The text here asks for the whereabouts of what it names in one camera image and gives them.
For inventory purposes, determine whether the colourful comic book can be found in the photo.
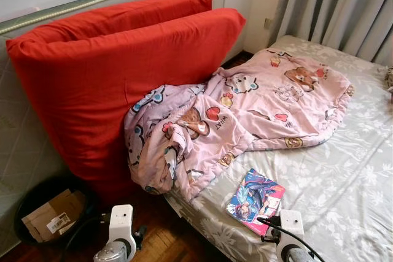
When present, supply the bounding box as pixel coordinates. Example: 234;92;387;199
226;168;286;237

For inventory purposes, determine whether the pink cartoon blanket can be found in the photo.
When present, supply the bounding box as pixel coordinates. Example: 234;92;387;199
123;47;356;201

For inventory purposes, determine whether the black waste bin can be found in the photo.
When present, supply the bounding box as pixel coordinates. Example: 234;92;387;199
14;176;99;250

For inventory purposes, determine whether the bed with grey floral sheet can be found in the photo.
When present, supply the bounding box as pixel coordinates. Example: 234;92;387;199
163;34;393;262

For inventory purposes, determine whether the thick red cushion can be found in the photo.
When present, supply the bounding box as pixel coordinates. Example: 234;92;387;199
5;7;246;204

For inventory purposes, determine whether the green quilted mattress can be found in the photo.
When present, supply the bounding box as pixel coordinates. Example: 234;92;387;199
0;0;229;253

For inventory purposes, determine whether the thin red cushion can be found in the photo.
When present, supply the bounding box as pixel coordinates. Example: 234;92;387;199
25;0;216;45

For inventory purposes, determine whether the grey pleated curtain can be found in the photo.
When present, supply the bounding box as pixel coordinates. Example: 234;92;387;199
268;0;393;66

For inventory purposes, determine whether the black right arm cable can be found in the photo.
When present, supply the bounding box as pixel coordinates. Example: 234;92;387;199
257;216;326;262

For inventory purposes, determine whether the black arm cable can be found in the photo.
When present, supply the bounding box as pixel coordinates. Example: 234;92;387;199
61;213;111;260
257;216;326;262

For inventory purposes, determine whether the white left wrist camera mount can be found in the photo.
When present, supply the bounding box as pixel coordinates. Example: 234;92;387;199
107;205;134;244

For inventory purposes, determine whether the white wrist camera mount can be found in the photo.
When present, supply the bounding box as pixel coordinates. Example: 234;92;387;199
107;205;134;244
278;210;306;247

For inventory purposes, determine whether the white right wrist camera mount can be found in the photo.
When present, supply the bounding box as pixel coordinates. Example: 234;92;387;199
278;210;306;247

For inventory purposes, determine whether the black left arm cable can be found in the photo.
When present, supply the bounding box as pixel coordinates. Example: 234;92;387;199
61;213;111;260

